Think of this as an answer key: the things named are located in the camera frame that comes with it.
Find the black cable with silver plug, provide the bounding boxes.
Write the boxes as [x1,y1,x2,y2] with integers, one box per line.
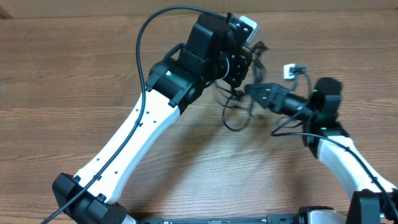
[214,40,270,103]

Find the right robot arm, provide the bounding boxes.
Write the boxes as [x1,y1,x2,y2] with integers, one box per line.
[245,77,397,223]

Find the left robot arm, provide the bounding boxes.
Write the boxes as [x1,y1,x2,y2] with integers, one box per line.
[52,13,259,223]

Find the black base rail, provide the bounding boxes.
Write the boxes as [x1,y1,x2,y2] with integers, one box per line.
[77,213,354,224]

